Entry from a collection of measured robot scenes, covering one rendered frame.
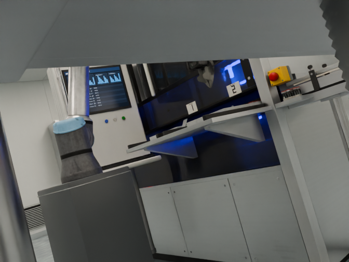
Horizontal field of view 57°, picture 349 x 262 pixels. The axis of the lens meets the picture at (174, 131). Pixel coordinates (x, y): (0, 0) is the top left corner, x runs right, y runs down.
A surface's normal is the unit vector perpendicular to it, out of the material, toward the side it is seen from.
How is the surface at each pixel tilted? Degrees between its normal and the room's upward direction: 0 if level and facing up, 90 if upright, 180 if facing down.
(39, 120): 90
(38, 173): 90
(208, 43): 180
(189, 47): 180
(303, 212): 90
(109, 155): 90
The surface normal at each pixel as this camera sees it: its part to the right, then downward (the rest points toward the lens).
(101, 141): 0.48, -0.20
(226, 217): -0.76, 0.17
